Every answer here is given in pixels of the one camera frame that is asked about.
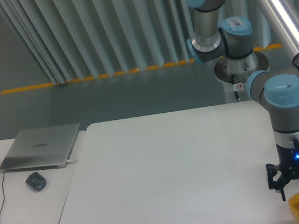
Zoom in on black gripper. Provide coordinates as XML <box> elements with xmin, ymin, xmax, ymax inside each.
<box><xmin>265</xmin><ymin>145</ymin><xmax>299</xmax><ymax>201</ymax></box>

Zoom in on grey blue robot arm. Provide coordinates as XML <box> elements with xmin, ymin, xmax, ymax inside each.
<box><xmin>186</xmin><ymin>0</ymin><xmax>299</xmax><ymax>193</ymax></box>

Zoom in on white laptop plug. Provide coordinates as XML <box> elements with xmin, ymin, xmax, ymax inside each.
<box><xmin>66</xmin><ymin>159</ymin><xmax>77</xmax><ymax>164</ymax></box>

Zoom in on silver closed laptop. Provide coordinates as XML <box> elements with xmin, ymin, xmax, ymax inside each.
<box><xmin>0</xmin><ymin>123</ymin><xmax>80</xmax><ymax>172</ymax></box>

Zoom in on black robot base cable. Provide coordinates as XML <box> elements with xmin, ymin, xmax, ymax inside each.
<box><xmin>229</xmin><ymin>72</ymin><xmax>242</xmax><ymax>103</ymax></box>

